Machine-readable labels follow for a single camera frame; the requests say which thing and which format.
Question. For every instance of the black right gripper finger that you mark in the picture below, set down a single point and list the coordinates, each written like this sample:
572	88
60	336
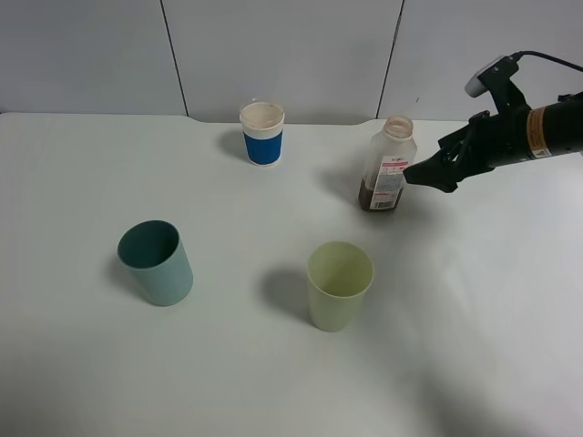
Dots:
439	171
459	143

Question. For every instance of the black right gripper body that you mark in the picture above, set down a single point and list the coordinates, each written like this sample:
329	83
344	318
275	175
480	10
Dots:
525	134

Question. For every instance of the clear plastic drink bottle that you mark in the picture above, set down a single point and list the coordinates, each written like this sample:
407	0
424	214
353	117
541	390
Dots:
391	151

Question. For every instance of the pale green plastic cup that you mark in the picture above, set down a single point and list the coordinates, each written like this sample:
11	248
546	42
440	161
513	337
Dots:
339	275

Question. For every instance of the blue sleeved white cup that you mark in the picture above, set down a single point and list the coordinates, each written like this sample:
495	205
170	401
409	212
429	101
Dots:
262	126

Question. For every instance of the teal plastic cup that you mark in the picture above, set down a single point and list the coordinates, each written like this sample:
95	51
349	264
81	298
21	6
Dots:
153	254

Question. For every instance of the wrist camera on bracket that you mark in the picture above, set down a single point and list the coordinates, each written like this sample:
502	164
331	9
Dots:
495	79

